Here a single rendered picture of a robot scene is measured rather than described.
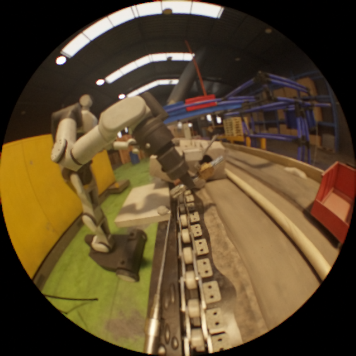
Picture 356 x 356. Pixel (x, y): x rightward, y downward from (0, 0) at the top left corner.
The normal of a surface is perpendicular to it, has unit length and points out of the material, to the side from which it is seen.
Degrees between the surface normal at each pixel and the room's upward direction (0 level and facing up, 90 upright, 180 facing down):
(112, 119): 85
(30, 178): 90
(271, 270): 0
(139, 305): 0
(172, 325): 0
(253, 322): 53
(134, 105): 85
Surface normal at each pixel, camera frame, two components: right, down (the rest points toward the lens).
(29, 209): 0.98, -0.20
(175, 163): 0.04, 0.35
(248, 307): -0.87, -0.46
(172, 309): -0.20, -0.92
